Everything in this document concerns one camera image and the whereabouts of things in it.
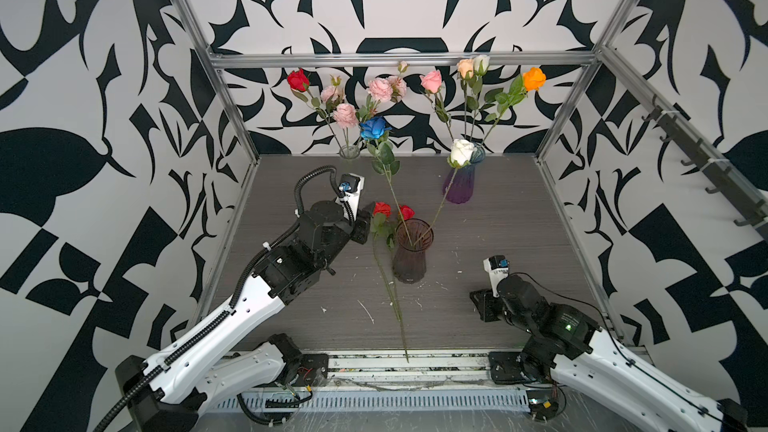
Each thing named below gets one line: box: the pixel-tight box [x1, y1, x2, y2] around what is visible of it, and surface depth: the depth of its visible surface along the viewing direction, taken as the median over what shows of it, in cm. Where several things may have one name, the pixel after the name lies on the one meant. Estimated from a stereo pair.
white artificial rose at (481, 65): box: [467, 55, 490, 141], surface depth 90 cm
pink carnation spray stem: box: [320, 75, 359, 155], surface depth 88 cm
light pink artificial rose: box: [419, 69, 454, 142], surface depth 83 cm
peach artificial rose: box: [457, 58, 475, 139], surface depth 86 cm
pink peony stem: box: [357, 61, 409, 120], surface depth 88 cm
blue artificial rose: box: [360, 116, 413, 247], surface depth 69 cm
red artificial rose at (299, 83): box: [287, 68, 346, 156], surface depth 84 cm
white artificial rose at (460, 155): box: [413, 138, 477, 246], surface depth 65 cm
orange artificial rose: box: [480, 67, 547, 145], surface depth 86 cm
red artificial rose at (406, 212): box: [399, 205, 416, 221], surface depth 102 cm
